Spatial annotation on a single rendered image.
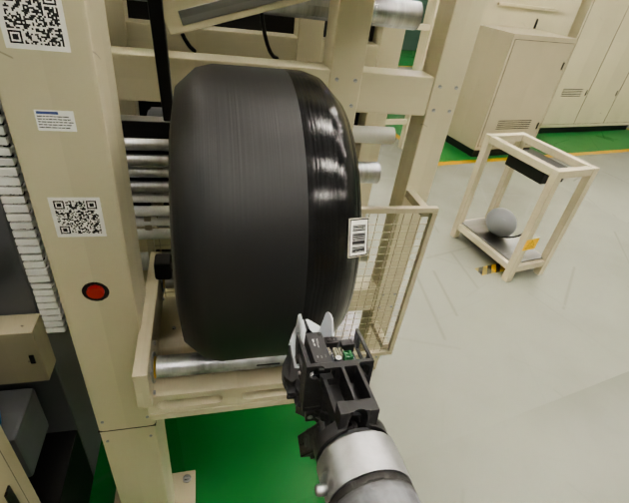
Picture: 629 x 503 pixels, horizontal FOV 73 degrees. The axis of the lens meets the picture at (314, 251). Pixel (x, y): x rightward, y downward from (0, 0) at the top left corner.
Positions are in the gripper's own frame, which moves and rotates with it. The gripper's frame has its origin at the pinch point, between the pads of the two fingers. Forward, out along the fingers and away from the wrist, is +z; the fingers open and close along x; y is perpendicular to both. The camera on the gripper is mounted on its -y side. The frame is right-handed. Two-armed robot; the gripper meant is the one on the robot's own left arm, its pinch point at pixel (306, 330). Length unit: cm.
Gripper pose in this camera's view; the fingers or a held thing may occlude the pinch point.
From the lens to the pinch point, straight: 57.7
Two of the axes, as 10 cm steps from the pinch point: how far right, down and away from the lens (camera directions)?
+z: -2.3, -4.8, 8.5
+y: 0.9, -8.8, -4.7
